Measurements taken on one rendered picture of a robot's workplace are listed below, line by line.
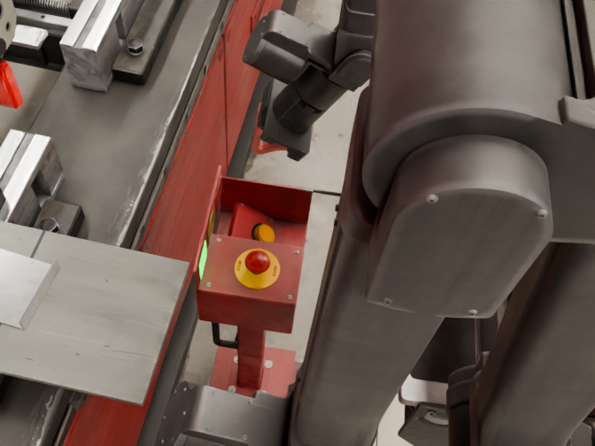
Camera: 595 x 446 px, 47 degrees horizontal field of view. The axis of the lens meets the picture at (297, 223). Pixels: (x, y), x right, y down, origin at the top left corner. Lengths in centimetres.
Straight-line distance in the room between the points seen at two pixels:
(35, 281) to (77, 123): 37
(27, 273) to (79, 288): 6
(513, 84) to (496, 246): 4
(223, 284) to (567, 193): 91
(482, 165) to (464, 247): 3
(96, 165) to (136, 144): 7
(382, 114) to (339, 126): 211
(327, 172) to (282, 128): 132
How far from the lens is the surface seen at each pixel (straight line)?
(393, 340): 32
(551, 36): 20
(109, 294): 84
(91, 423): 112
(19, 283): 87
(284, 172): 216
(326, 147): 223
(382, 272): 20
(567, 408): 40
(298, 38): 77
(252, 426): 55
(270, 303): 107
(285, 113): 85
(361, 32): 73
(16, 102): 81
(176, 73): 121
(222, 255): 110
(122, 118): 115
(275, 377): 172
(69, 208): 103
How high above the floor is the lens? 174
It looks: 58 degrees down
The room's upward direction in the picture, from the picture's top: 8 degrees clockwise
